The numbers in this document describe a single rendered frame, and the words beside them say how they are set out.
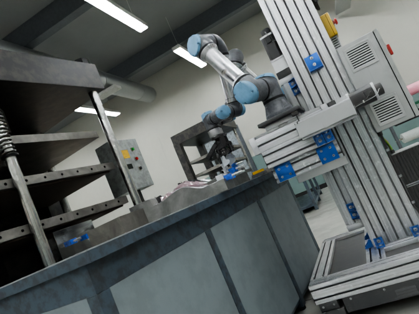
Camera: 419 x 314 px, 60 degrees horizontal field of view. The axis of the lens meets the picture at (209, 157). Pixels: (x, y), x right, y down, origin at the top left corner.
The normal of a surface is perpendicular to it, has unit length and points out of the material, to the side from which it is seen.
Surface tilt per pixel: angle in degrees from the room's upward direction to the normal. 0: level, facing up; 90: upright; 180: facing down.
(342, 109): 90
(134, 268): 90
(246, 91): 97
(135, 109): 90
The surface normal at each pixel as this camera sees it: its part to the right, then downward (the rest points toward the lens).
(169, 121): -0.33, 0.04
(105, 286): 0.79, -0.40
